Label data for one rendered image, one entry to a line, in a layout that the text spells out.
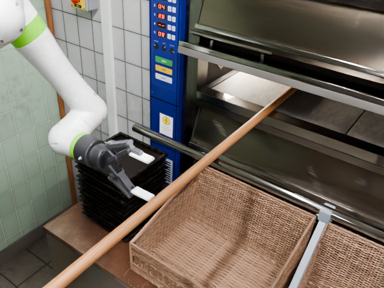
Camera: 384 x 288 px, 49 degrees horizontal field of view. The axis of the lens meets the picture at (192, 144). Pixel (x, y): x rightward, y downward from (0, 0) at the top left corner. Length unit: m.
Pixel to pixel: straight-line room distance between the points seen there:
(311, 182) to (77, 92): 0.91
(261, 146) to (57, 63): 0.84
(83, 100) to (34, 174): 1.21
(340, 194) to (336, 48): 0.54
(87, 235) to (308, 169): 0.99
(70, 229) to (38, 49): 0.94
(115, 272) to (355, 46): 1.21
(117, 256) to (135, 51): 0.89
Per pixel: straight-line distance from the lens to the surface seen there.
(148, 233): 1.75
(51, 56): 1.33
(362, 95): 1.30
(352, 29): 1.42
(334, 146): 1.56
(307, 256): 1.24
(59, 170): 2.66
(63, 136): 1.37
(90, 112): 1.41
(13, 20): 1.12
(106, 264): 1.82
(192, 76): 1.74
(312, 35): 1.45
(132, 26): 1.89
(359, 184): 1.62
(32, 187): 2.58
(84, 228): 1.98
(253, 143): 1.71
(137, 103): 2.02
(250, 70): 1.41
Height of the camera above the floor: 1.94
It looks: 33 degrees down
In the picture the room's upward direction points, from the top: 3 degrees clockwise
